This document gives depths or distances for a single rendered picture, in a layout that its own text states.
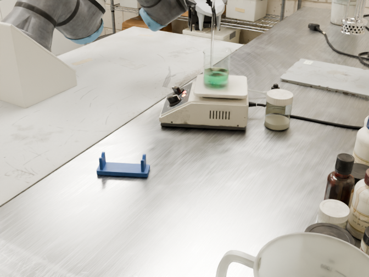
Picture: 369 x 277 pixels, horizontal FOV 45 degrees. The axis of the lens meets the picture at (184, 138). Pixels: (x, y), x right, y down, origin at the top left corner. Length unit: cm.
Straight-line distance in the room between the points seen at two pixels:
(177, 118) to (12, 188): 38
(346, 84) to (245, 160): 50
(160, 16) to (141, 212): 62
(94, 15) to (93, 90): 25
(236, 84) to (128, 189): 37
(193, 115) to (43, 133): 34
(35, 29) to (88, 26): 20
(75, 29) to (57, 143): 47
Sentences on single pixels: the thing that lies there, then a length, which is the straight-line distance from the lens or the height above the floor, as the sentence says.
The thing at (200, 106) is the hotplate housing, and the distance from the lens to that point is 100.
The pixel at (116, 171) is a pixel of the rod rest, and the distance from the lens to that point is 87.
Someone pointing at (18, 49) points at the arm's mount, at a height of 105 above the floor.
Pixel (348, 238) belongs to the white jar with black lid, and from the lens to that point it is 66.
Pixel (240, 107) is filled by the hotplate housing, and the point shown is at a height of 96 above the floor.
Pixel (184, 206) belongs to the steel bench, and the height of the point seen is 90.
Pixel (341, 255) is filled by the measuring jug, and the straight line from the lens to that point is 54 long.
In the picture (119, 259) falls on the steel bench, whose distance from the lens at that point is 70.
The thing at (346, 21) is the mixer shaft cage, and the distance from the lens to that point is 131.
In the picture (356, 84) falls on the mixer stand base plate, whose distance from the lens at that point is 134.
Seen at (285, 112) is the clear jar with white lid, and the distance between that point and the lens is 103.
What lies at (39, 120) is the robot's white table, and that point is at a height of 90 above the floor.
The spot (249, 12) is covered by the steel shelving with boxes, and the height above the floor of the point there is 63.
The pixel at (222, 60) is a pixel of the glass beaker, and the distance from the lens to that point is 99.
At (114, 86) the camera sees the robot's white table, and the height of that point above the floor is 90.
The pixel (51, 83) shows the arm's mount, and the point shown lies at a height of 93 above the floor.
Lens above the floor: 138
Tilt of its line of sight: 29 degrees down
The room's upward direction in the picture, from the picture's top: straight up
